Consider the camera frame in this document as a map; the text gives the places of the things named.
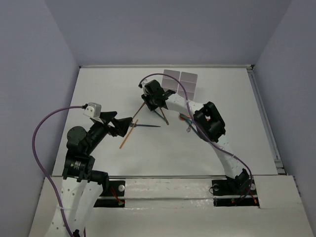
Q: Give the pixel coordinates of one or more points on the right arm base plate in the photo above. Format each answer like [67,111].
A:
[224,197]

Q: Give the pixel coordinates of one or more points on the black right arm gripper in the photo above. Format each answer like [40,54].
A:
[151,106]

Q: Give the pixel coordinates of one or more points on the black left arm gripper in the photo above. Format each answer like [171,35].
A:
[110,123]

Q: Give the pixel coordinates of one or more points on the left white organizer box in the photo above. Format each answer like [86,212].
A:
[169,83]

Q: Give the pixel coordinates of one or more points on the right white organizer box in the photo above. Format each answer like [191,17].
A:
[189,82]

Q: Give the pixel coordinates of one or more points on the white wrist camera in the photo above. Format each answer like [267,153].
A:
[142,83]
[93,111]

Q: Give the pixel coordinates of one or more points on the teal chopstick in pile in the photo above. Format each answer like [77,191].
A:
[193,127]

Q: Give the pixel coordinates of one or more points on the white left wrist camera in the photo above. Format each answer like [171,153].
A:
[93,111]

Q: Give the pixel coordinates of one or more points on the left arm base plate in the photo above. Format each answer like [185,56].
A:
[113,197]

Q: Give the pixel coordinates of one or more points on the orange chopstick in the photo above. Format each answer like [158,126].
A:
[128,134]

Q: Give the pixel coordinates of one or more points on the dark blue fork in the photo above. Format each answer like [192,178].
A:
[143,125]

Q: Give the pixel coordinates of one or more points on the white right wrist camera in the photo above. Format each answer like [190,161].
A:
[142,83]

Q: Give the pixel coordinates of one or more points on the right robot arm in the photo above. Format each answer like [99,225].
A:
[210,127]

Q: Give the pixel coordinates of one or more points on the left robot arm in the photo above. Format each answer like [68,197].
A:
[81,185]

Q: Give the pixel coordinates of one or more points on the white organizer box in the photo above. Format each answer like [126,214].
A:
[189,82]
[169,83]

